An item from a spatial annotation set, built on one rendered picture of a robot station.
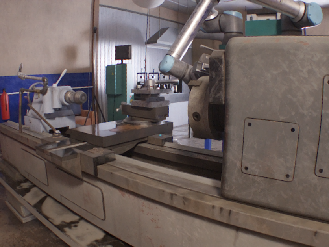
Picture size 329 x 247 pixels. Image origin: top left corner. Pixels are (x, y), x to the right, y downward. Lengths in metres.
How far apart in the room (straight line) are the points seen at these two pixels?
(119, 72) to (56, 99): 3.95
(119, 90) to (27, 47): 2.16
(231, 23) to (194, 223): 1.52
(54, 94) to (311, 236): 1.66
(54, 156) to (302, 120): 1.03
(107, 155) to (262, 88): 0.76
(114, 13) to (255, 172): 6.42
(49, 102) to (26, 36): 3.78
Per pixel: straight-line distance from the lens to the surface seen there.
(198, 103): 0.97
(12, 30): 5.48
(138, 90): 1.60
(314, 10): 1.78
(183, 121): 6.91
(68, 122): 2.07
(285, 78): 0.72
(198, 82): 1.02
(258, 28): 2.13
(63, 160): 1.22
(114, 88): 5.66
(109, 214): 1.28
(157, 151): 1.42
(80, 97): 1.69
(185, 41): 1.50
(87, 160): 1.21
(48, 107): 1.88
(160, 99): 1.60
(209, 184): 0.97
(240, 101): 0.76
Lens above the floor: 1.21
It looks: 10 degrees down
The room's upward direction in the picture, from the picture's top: straight up
